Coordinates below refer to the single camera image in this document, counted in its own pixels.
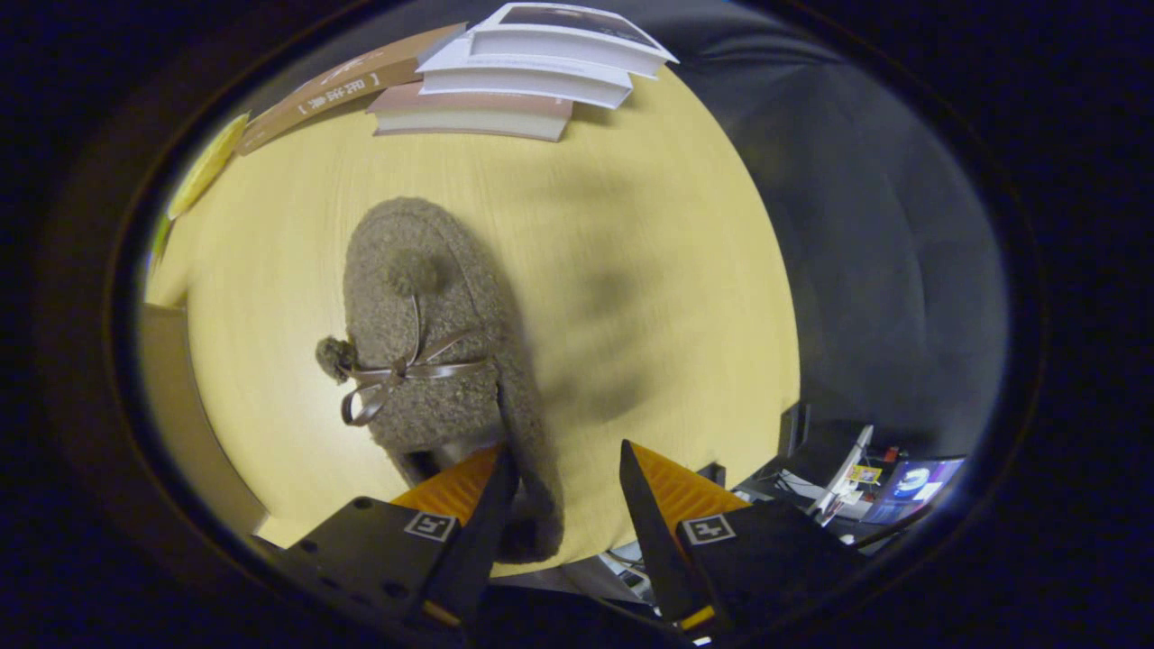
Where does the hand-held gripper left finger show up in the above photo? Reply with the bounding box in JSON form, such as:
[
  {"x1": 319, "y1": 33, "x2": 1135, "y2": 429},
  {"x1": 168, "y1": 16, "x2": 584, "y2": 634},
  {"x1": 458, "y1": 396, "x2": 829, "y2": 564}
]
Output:
[{"x1": 255, "y1": 442, "x2": 521, "y2": 632}]

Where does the lit computer screen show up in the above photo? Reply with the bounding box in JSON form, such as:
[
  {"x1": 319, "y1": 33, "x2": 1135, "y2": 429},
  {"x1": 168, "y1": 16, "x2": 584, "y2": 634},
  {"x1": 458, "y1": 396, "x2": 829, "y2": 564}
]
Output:
[{"x1": 864, "y1": 457, "x2": 967, "y2": 526}]

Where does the brown book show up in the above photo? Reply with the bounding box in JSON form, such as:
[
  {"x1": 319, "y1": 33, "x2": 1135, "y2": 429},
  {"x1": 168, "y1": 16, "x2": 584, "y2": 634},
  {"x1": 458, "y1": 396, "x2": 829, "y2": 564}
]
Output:
[{"x1": 236, "y1": 23, "x2": 468, "y2": 157}]

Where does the brown fuzzy shoe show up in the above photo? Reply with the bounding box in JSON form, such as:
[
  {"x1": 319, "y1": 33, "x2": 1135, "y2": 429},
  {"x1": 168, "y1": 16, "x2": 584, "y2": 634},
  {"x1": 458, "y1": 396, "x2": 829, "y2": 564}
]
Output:
[{"x1": 316, "y1": 197, "x2": 566, "y2": 564}]

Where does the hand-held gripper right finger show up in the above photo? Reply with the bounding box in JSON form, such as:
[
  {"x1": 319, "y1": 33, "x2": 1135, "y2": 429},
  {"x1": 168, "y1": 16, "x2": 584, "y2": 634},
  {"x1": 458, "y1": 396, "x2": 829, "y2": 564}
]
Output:
[{"x1": 618, "y1": 439, "x2": 866, "y2": 636}]

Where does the plain white book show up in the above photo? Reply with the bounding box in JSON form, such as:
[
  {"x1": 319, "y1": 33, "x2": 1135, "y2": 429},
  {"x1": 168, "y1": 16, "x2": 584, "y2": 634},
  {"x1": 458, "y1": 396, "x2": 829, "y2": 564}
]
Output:
[{"x1": 417, "y1": 36, "x2": 635, "y2": 111}]

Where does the beige fabric storage box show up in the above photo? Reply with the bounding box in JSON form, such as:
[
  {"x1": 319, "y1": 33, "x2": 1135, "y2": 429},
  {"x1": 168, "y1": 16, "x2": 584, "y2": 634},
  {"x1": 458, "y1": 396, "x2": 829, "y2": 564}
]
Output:
[{"x1": 135, "y1": 304, "x2": 270, "y2": 542}]

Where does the black upright post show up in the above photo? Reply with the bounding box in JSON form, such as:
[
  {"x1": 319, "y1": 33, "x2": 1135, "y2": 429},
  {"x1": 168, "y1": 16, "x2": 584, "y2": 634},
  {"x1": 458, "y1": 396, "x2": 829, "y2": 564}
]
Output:
[{"x1": 777, "y1": 403, "x2": 811, "y2": 461}]

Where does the pink book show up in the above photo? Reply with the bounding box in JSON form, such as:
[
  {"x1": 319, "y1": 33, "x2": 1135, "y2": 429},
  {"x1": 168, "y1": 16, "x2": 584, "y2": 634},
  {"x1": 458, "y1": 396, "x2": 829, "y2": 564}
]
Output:
[{"x1": 365, "y1": 81, "x2": 575, "y2": 143}]

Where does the yellow plush toy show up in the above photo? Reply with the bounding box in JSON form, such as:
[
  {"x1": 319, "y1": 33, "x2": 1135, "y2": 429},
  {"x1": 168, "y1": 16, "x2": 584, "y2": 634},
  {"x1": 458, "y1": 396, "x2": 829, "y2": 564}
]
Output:
[{"x1": 167, "y1": 111, "x2": 252, "y2": 220}]

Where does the cluttered side desk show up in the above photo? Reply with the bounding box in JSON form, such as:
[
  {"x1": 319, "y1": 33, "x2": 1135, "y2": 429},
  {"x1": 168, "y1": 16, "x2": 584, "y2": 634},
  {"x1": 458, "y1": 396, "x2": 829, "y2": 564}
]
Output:
[{"x1": 604, "y1": 424, "x2": 970, "y2": 623}]

